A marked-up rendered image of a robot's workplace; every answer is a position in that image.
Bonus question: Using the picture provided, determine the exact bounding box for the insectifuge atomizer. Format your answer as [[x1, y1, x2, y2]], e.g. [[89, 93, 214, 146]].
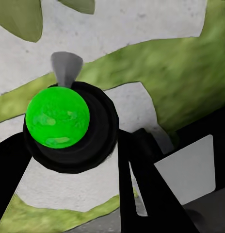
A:
[[23, 51, 119, 174]]

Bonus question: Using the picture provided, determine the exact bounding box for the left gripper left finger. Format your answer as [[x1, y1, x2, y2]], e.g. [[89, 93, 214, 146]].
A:
[[0, 132, 32, 220]]

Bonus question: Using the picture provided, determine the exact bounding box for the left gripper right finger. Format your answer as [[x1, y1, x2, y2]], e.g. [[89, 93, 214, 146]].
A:
[[117, 129, 200, 233]]

